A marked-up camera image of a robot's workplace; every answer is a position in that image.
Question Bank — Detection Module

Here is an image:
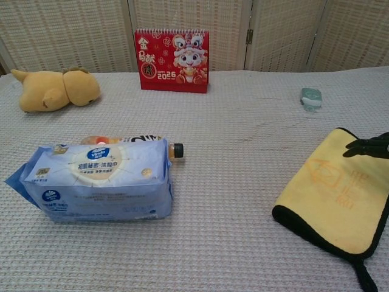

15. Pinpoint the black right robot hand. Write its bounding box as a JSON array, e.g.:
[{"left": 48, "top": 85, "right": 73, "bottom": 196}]
[{"left": 342, "top": 131, "right": 389, "bottom": 159}]

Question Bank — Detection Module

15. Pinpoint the dark green yellow cloth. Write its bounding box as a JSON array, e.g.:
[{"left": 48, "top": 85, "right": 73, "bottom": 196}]
[{"left": 271, "top": 127, "right": 389, "bottom": 292}]

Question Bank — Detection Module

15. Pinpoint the small green tissue packet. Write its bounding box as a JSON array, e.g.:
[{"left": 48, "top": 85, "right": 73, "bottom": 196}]
[{"left": 300, "top": 87, "right": 323, "bottom": 112}]

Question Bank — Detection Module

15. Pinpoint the drink bottle with black cap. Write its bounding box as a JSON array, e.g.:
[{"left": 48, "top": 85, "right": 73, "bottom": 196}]
[{"left": 80, "top": 133, "right": 185, "bottom": 162}]

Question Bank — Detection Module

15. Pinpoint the pale waffle-weave table cloth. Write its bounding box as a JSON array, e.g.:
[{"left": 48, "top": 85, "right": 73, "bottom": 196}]
[{"left": 0, "top": 68, "right": 389, "bottom": 292}]

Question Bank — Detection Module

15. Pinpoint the red 2026 desk calendar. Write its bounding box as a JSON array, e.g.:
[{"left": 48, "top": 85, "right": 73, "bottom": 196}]
[{"left": 134, "top": 28, "right": 210, "bottom": 93}]

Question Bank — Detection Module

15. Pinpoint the blue facial tissue pack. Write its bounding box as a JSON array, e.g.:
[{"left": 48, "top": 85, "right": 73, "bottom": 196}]
[{"left": 4, "top": 137, "right": 174, "bottom": 224}]

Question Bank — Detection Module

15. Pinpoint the beige woven folding screen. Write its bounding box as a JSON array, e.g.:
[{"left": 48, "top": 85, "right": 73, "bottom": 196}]
[{"left": 0, "top": 0, "right": 389, "bottom": 75}]

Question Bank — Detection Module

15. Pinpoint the yellow plush bear toy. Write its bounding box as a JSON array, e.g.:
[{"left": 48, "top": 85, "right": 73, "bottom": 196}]
[{"left": 10, "top": 66, "right": 101, "bottom": 114}]

